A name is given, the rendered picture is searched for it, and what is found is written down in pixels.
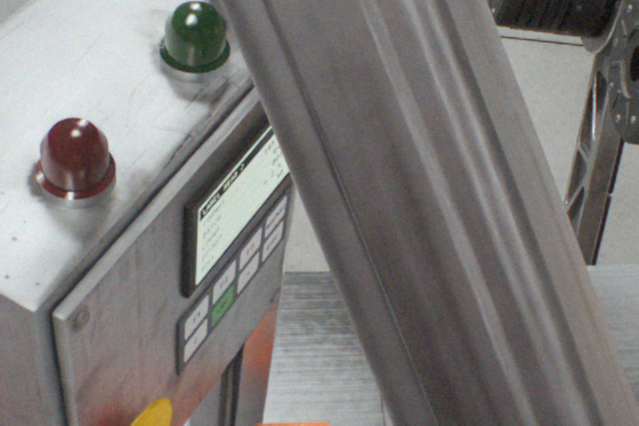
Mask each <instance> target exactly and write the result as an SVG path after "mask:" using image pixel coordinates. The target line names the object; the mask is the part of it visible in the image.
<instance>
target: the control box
mask: <svg viewBox="0 0 639 426"><path fill-rule="evenodd" d="M190 1H200V2H202V1H204V0H29V1H28V2H27V3H25V4H24V5H23V6H22V7H20V8H19V9H18V10H17V11H16V12H14V13H13V14H12V15H11V16H9V17H8V18H7V19H6V20H5V21H3V23H2V24H1V25H0V426H184V425H185V424H186V422H187V421H188V420H189V418H190V417H191V416H192V414H193V413H194V411H195V410H196V409H197V407H198V406H199V405H200V403H201V402H202V401H203V400H202V399H203V398H204V397H205V395H206V394H207V392H208V391H209V390H210V388H211V387H212V386H213V384H214V383H215V382H216V380H217V379H218V377H219V376H220V375H221V373H222V372H223V371H224V369H225V368H226V367H227V365H228V364H229V363H230V361H231V360H232V358H233V357H234V356H235V354H236V353H237V352H238V350H239V349H240V348H241V346H242V345H243V344H244V342H245V341H246V339H247V338H248V337H249V335H250V334H251V333H252V331H253V330H254V329H256V327H257V326H258V325H259V323H260V322H261V320H262V319H263V318H264V316H265V315H266V314H267V312H268V311H269V310H270V308H271V307H272V306H273V304H274V303H276V302H277V300H278V298H279V295H280V289H281V282H282V274H283V267H284V259H285V252H286V245H287V238H288V231H289V224H290V217H291V210H292V203H293V195H294V187H295V183H294V180H293V178H292V175H291V174H289V175H288V176H287V177H286V179H285V180H284V181H283V182H282V184H281V185H280V186H279V187H278V189H277V190H276V191H275V192H274V194H273V195H272V196H271V197H270V198H269V199H268V200H267V202H266V203H265V205H264V206H263V207H262V208H261V210H260V211H259V212H258V213H257V214H256V216H255V217H254V218H253V219H252V221H251V222H250V223H249V224H248V226H247V227H246V228H245V229H244V231H243V232H242V233H241V234H240V236H239V237H238V238H237V239H236V241H235V242H234V243H233V244H232V246H231V247H230V248H229V249H228V250H227V252H226V253H225V254H224V255H223V257H222V258H221V259H220V260H219V262H218V263H217V264H216V265H215V267H214V268H213V269H212V270H211V272H210V273H209V274H208V275H207V278H206V279H205V280H204V281H203V283H202V284H201V285H200V286H199V288H198V289H197V290H196V291H195V292H194V294H193V295H192V296H191V297H190V298H189V299H186V298H184V297H183V258H184V218H185V208H184V206H185V205H186V203H187V202H188V200H189V199H190V198H191V197H192V196H193V195H194V194H195V192H196V191H197V190H198V189H199V188H200V187H201V186H202V184H203V183H204V182H205V181H206V180H207V179H208V177H209V176H210V175H211V174H212V173H213V172H214V171H215V169H216V168H217V167H218V166H219V165H220V164H221V163H222V161H223V160H224V159H225V158H226V157H227V156H228V155H229V153H230V152H231V151H232V150H233V149H234V148H235V147H236V145H237V144H238V143H239V142H240V141H241V139H242V138H243V136H244V135H245V134H246V133H247V132H248V131H249V130H250V128H251V127H252V126H253V125H254V124H255V123H256V122H257V120H258V119H259V118H260V117H261V116H262V115H263V113H264V112H265V110H264V108H263V105H262V103H261V100H260V98H259V96H258V93H257V91H256V88H255V86H254V83H253V81H252V78H251V76H250V73H249V71H248V68H247V66H246V63H245V61H244V58H243V55H242V53H241V50H240V48H239V45H238V43H237V40H236V38H235V35H234V33H233V30H232V28H231V26H230V23H229V21H228V20H225V19H224V20H225V22H226V26H227V28H226V38H227V39H228V41H229V44H230V48H231V53H230V65H229V67H228V70H227V71H226V72H225V74H223V75H222V76H221V77H220V78H218V79H216V80H214V81H211V82H208V83H203V84H190V83H185V82H181V81H178V80H176V79H174V78H172V77H170V76H169V75H168V74H167V73H166V72H165V71H164V70H163V69H162V67H161V64H160V60H159V47H160V43H161V40H162V39H163V37H164V36H165V22H166V20H167V18H168V17H169V15H170V14H171V13H172V12H173V11H174V10H175V9H176V8H177V7H178V6H179V5H181V4H183V3H186V2H190ZM67 118H82V119H85V120H88V121H90V122H91V123H93V124H94V125H96V126H97V127H98V128H100V129H101V130H102V131H103V132H104V133H105V136H106V138H107V140H108V148H109V153H110V154H111V155H112V157H113V158H114V161H115V165H116V183H115V186H114V188H113V190H112V191H111V193H110V194H109V195H108V196H107V197H106V198H105V199H104V200H103V201H101V202H99V203H98V204H96V205H93V206H92V207H89V208H84V209H75V210H74V209H65V208H61V207H58V206H56V205H53V204H52V203H50V202H49V201H47V200H46V199H45V198H44V197H43V196H42V194H41V193H40V191H39V189H38V185H37V178H36V166H37V162H38V161H39V159H40V152H39V145H40V141H41V139H42V138H43V136H44V135H45V134H46V132H47V131H48V130H49V129H50V128H51V127H52V126H53V125H54V124H56V123H57V122H59V121H61V120H64V119H67ZM289 183H293V186H292V193H291V200H290V208H289V216H288V223H287V230H286V237H285V238H284V240H283V241H282V242H281V243H280V245H279V246H278V247H277V249H276V250H275V251H274V253H273V254H272V255H271V257H270V258H269V259H268V260H266V262H265V263H264V264H263V267H262V268H261V269H260V271H259V272H258V273H257V274H256V276H255V277H254V278H253V280H252V281H251V282H250V284H249V285H248V286H247V287H246V289H245V290H244V291H243V293H242V294H241V295H240V297H239V298H238V299H237V301H236V302H235V303H234V304H233V306H232V307H231V308H230V310H229V311H228V312H227V314H226V315H225V316H224V317H223V319H222V320H221V321H220V323H219V324H218V325H217V327H216V328H215V329H214V331H213V332H212V333H211V334H210V336H209V337H208V338H207V340H206V341H205V342H204V344H203V345H202V346H201V347H200V349H199V350H198V351H197V353H196V354H195V355H194V357H193V358H192V359H191V361H190V362H189V363H188V364H187V366H186V367H185V368H184V370H183V371H182V372H181V374H180V375H177V332H178V322H179V321H180V320H181V319H182V317H183V316H184V315H185V314H186V312H187V311H188V310H189V309H190V307H191V306H192V305H193V304H194V302H195V301H196V300H197V299H198V297H199V296H200V295H201V294H202V292H203V291H204V290H205V289H206V287H207V286H208V285H209V284H210V282H211V281H212V280H213V279H214V277H215V276H216V275H217V273H218V271H219V270H220V269H221V268H222V266H223V265H224V264H225V263H226V261H227V260H228V259H229V258H230V256H231V255H232V254H233V253H234V251H235V250H236V249H237V248H238V246H239V245H240V244H241V243H242V241H243V240H244V239H245V238H246V236H247V235H248V234H249V233H250V231H251V230H252V229H253V228H254V226H255V225H256V224H257V223H258V221H259V220H260V219H261V218H262V216H263V215H264V214H265V213H266V211H267V210H268V209H270V208H271V206H272V205H273V204H274V203H275V200H276V199H277V198H278V197H279V195H280V194H281V193H282V192H283V190H284V189H285V188H286V187H287V185H288V184H289Z"/></svg>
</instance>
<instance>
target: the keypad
mask: <svg viewBox="0 0 639 426"><path fill-rule="evenodd" d="M292 186H293V183H289V184H288V185H287V187H286V188H285V189H284V190H283V192H282V193H281V194H280V195H279V197H278V198H277V199H276V200H275V203H274V204H273V205H272V206H271V208H270V209H268V210H267V211H266V213H265V214H264V215H263V216H262V218H261V219H260V220H259V221H258V223H257V224H256V225H255V226H254V228H253V229H252V230H251V231H250V233H249V234H248V235H247V236H246V238H245V239H244V240H243V241H242V243H241V244H240V245H239V246H238V248H237V249H236V250H235V251H234V253H233V254H232V255H231V256H230V258H229V259H228V260H227V261H226V263H225V264H224V265H223V266H222V268H221V269H220V270H219V271H218V273H217V275H216V276H215V277H214V279H213V280H212V281H211V282H210V284H209V285H208V286H207V287H206V289H205V290H204V291H203V292H202V294H201V295H200V296H199V297H198V299H197V300H196V301H195V302H194V304H193V305H192V306H191V307H190V309H189V310H188V311H187V312H186V314H185V315H184V316H183V317H182V319H181V320H180V321H179V322H178V332H177V375H180V374H181V372H182V371H183V370H184V368H185V367H186V366H187V364H188V363H189V362H190V361H191V359H192V358H193V357H194V355H195V354H196V353H197V351H198V350H199V349H200V347H201V346H202V345H203V344H204V342H205V341H206V340H207V338H208V337H209V336H210V334H211V333H212V332H213V331H214V329H215V328H216V327H217V325H218V324H219V323H220V321H221V320H222V319H223V317H224V316H225V315H226V314H227V312H228V311H229V310H230V308H231V307H232V306H233V304H234V303H235V302H236V301H237V299H238V298H239V297H240V295H241V294H242V293H243V291H244V290H245V289H246V287H247V286H248V285H249V284H250V282H251V281H252V280H253V278H254V277H255V276H256V274H257V273H258V272H259V271H260V269H261V268H262V267H263V264H264V263H265V262H266V260H268V259H269V258H270V257H271V255H272V254H273V253H274V251H275V250H276V249H277V247H278V246H279V245H280V243H281V242H282V241H283V240H284V238H285V237H286V230H287V223H288V216H289V208H290V200H291V193H292Z"/></svg>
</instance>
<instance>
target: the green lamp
mask: <svg viewBox="0 0 639 426"><path fill-rule="evenodd" d="M226 28H227V26H226V22H225V20H224V18H223V17H222V15H221V14H220V13H219V12H218V11H217V9H216V8H215V7H214V6H213V5H211V4H209V3H207V2H205V1H202V2H200V1H190V2H186V3H183V4H181V5H179V6H178V7H177V8H176V9H175V10H174V11H173V12H172V13H171V14H170V15H169V17H168V18H167V20H166V22H165V36H164V37H163V39H162V40H161V43H160V47H159V60H160V64H161V67H162V69H163V70H164V71H165V72H166V73H167V74H168V75H169V76H170V77H172V78H174V79H176V80H178V81H181V82H185V83H190V84H203V83H208V82H211V81H214V80H216V79H218V78H220V77H221V76H222V75H223V74H225V72H226V71H227V70H228V67H229V65H230V53H231V48H230V44H229V41H228V39H227V38H226Z"/></svg>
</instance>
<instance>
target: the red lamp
mask: <svg viewBox="0 0 639 426"><path fill-rule="evenodd" d="M39 152H40V159H39V161H38V162H37V166H36V178H37V185H38V189H39V191H40V193H41V194H42V196H43V197H44V198H45V199H46V200H47V201H49V202H50V203H52V204H53V205H56V206H58V207H61V208H65V209H74V210H75V209H84V208H89V207H92V206H93V205H96V204H98V203H99V202H101V201H103V200H104V199H105V198H106V197H107V196H108V195H109V194H110V193H111V191H112V190H113V188H114V186H115V183H116V165H115V161H114V158H113V157H112V155H111V154H110V153H109V148H108V140H107V138H106V136H105V133H104V132H103V131H102V130H101V129H100V128H98V127H97V126H96V125H94V124H93V123H91V122H90V121H88V120H85V119H82V118H67V119H64V120H61V121H59V122H57V123H56V124H54V125H53V126H52V127H51V128H50V129H49V130H48V131H47V132H46V134H45V135H44V136H43V138H42V139H41V141H40V145H39Z"/></svg>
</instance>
